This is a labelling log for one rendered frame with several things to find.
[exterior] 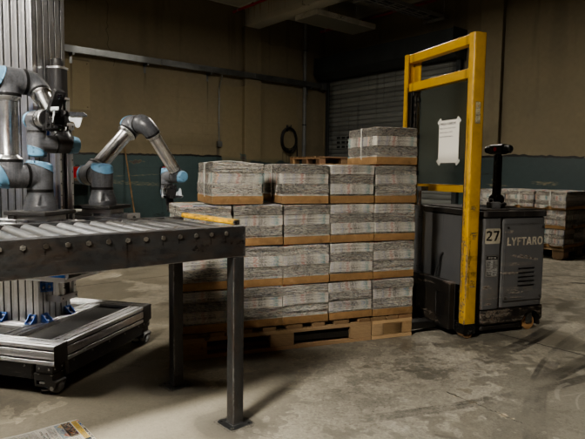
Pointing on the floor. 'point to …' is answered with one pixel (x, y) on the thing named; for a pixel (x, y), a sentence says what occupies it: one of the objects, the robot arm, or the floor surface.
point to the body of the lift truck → (492, 260)
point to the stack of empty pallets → (319, 160)
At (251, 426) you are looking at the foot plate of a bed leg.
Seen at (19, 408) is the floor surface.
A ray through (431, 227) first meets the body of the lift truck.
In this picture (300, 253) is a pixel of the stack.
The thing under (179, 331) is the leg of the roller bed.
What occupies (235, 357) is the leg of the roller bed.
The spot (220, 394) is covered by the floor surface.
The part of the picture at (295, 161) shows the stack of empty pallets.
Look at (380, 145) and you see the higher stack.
